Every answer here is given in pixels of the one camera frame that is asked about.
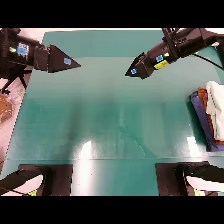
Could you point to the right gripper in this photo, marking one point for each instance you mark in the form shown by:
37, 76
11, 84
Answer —
156, 61

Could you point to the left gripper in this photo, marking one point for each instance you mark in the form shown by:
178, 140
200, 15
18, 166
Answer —
41, 58

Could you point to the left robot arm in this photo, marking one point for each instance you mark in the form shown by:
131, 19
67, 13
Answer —
16, 50

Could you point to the orange garment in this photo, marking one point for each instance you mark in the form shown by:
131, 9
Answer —
204, 100

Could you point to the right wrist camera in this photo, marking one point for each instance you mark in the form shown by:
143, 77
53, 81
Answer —
170, 41

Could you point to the black office chair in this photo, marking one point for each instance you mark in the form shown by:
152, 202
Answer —
15, 76

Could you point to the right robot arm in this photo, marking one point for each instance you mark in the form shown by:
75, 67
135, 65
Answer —
200, 38

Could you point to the purple garment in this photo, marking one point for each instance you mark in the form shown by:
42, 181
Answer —
201, 120

